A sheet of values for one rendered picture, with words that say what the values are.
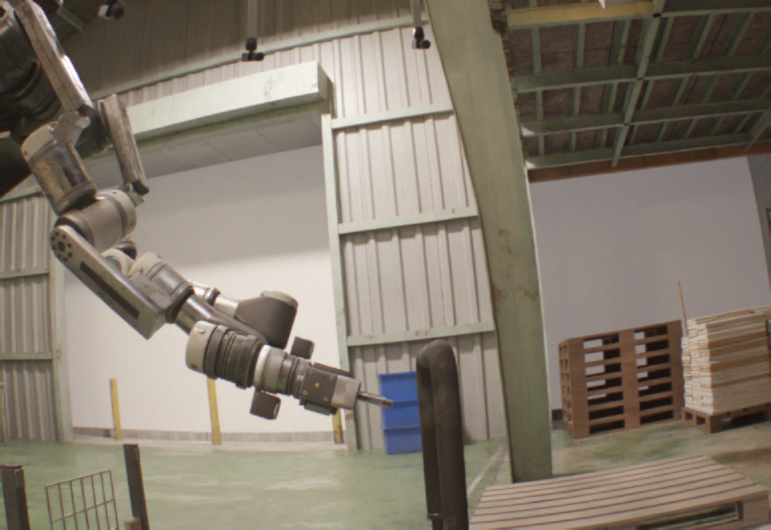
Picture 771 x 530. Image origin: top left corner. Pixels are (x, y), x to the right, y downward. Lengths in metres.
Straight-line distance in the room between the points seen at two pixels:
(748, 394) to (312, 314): 6.29
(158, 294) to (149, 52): 8.62
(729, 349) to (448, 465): 4.04
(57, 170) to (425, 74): 6.96
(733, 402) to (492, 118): 2.65
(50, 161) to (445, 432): 0.79
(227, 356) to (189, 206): 9.46
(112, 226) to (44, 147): 0.19
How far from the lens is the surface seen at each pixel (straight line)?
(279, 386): 1.02
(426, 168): 7.59
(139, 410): 10.66
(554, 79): 5.23
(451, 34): 4.64
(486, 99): 4.41
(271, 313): 1.35
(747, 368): 4.99
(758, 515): 2.46
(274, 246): 9.71
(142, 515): 1.59
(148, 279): 1.14
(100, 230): 1.18
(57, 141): 1.22
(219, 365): 1.02
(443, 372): 1.02
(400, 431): 6.57
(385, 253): 7.47
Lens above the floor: 0.70
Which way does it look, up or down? 13 degrees up
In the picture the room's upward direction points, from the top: 5 degrees counter-clockwise
